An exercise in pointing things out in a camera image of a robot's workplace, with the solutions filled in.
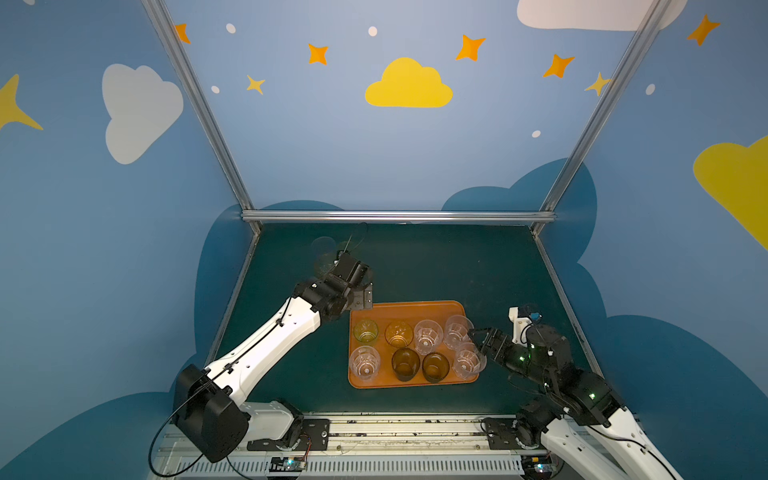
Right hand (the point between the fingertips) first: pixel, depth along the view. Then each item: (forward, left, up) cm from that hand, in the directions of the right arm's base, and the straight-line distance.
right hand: (480, 334), depth 73 cm
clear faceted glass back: (-3, +30, -18) cm, 35 cm away
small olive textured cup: (-3, +9, -18) cm, 20 cm away
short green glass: (+7, +30, -15) cm, 35 cm away
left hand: (+10, +32, 0) cm, 34 cm away
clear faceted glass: (+7, +11, -17) cm, 21 cm away
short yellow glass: (+7, +20, -17) cm, 27 cm away
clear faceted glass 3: (0, -1, -18) cm, 18 cm away
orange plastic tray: (+14, +25, -18) cm, 34 cm away
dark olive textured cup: (-3, +18, -15) cm, 23 cm away
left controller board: (-28, +46, -18) cm, 56 cm away
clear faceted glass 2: (+6, +3, -11) cm, 13 cm away
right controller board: (-25, -15, -20) cm, 35 cm away
